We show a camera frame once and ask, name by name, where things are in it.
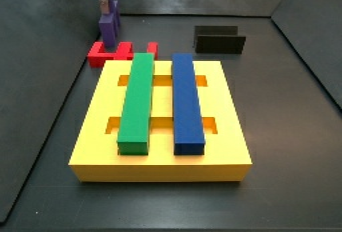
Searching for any blue long bar block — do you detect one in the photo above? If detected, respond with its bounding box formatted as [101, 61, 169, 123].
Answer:
[172, 53, 205, 155]

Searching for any green long bar block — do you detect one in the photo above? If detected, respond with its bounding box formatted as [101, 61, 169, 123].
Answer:
[116, 53, 153, 155]

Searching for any purple comb-shaped block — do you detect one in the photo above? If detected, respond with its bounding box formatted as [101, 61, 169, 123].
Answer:
[98, 0, 120, 47]

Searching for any black angle bracket holder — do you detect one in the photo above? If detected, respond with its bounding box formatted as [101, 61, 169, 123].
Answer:
[193, 26, 245, 54]

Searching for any yellow slotted base board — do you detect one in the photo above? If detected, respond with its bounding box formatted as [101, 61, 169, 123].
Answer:
[69, 61, 252, 182]

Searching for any red comb-shaped block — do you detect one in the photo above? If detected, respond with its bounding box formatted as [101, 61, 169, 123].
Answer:
[85, 41, 158, 69]

